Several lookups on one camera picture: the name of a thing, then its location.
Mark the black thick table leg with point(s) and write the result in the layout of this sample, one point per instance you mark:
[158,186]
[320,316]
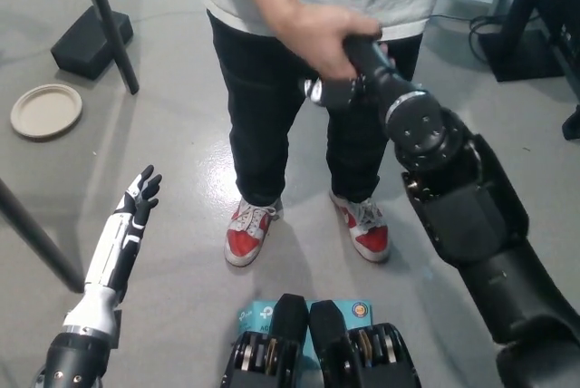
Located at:
[38,238]

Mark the black equipment stand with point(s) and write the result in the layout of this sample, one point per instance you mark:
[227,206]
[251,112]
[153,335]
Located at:
[521,43]

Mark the beige paper plate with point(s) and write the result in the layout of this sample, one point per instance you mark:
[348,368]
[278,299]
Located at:
[45,111]

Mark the person grey shirt black trousers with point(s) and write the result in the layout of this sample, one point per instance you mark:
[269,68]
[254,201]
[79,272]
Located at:
[267,111]

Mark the red white right sneaker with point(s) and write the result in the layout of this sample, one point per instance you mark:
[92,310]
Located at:
[247,236]

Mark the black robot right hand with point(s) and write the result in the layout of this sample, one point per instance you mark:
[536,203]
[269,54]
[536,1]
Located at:
[376,66]

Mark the black rectangular box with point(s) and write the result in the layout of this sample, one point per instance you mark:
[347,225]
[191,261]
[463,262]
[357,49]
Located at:
[88,45]

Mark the black stand foot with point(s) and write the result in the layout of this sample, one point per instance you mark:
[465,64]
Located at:
[572,125]

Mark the person right hand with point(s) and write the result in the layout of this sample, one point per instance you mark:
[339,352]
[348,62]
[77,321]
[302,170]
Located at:
[312,34]

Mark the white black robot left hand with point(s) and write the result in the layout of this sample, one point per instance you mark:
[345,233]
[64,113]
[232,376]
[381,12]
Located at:
[111,252]

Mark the black slanted pole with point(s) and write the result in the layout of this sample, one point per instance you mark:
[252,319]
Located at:
[111,30]

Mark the teal router carton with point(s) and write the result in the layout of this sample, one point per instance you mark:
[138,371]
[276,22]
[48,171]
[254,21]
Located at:
[257,315]

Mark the red white sneaker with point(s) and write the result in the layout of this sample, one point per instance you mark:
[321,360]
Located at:
[367,231]
[247,236]

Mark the red white left sneaker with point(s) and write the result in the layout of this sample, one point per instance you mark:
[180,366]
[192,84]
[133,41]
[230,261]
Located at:
[367,231]

